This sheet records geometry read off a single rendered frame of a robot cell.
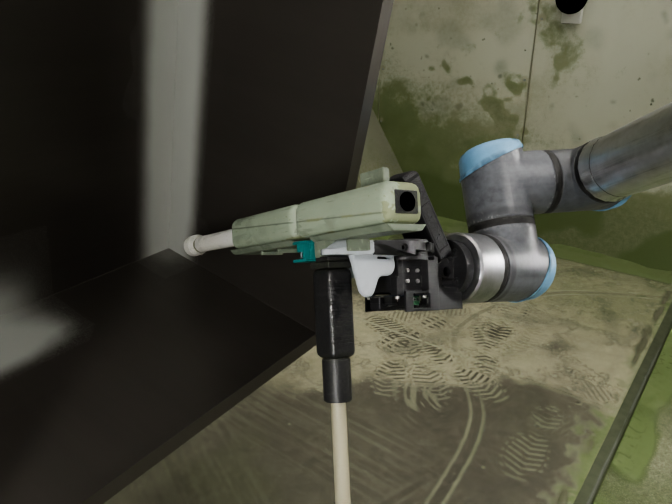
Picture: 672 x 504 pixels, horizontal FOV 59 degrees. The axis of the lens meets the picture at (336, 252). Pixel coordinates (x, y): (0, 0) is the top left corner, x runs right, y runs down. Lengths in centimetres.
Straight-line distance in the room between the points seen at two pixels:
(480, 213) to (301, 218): 29
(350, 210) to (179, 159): 50
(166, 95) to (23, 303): 37
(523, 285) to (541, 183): 14
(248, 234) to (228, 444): 74
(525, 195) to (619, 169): 12
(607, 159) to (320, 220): 38
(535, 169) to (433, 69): 171
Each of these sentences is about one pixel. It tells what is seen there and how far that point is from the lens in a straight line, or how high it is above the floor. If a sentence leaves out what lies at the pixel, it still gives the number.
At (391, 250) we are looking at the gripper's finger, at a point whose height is 69.
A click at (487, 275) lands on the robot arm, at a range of 74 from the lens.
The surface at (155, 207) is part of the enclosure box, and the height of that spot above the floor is 62.
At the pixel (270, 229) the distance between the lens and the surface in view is 69.
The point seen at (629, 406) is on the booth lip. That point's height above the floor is 4.
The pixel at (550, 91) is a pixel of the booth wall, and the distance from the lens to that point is 235.
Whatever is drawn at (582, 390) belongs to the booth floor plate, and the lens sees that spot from 165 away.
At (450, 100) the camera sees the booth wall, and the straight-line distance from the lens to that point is 251.
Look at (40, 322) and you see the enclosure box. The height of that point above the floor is 52.
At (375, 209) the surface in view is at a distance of 54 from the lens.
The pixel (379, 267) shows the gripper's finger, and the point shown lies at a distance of 64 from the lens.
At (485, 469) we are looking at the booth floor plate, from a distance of 135.
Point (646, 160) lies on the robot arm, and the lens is 77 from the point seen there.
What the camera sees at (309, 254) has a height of 69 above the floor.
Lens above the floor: 94
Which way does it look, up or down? 23 degrees down
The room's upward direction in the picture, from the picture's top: straight up
